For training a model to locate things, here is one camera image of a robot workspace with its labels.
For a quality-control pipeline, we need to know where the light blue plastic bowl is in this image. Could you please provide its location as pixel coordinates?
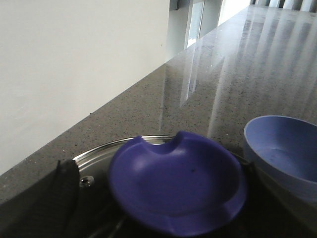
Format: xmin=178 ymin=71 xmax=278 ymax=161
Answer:
xmin=243 ymin=116 xmax=317 ymax=202

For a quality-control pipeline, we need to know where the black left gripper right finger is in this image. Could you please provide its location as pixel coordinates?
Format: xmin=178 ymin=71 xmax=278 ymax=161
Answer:
xmin=231 ymin=154 xmax=317 ymax=238

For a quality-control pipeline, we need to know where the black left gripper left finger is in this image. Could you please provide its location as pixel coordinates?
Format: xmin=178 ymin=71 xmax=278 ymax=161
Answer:
xmin=0 ymin=160 xmax=79 ymax=238

